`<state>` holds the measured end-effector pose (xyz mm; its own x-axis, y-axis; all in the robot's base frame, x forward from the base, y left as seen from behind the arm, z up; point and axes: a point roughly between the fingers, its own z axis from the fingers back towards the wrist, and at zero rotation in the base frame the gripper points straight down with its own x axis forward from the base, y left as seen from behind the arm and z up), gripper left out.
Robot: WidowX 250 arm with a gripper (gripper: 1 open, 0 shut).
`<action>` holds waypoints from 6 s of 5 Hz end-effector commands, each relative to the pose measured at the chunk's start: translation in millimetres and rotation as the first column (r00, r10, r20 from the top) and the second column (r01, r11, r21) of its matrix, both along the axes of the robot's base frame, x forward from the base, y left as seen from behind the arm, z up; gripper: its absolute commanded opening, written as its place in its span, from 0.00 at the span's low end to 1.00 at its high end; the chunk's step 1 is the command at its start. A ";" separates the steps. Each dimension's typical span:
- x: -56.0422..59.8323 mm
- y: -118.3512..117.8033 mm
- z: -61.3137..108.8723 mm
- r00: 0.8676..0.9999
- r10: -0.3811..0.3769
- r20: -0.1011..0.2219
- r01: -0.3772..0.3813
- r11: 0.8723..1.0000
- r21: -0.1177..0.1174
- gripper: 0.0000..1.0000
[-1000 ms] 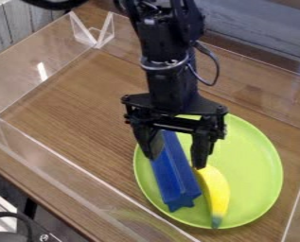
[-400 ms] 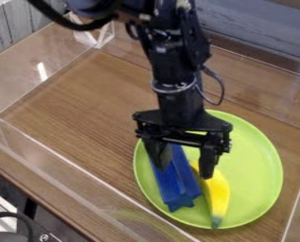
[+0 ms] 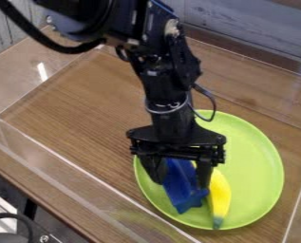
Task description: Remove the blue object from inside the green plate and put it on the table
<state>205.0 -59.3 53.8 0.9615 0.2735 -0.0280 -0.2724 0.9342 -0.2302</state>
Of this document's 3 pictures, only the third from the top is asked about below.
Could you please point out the green round plate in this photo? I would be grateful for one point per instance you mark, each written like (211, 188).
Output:
(252, 170)

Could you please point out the blue cross-shaped block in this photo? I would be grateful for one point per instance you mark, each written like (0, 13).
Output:
(179, 185)

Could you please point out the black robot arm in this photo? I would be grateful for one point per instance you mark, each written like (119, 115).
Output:
(143, 30)

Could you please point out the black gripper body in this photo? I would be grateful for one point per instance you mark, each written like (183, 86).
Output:
(175, 137)

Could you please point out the yellow toy banana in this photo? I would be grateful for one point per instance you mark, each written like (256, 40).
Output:
(216, 195)

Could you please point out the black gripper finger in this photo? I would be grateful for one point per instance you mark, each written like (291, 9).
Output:
(203, 171)
(155, 167)

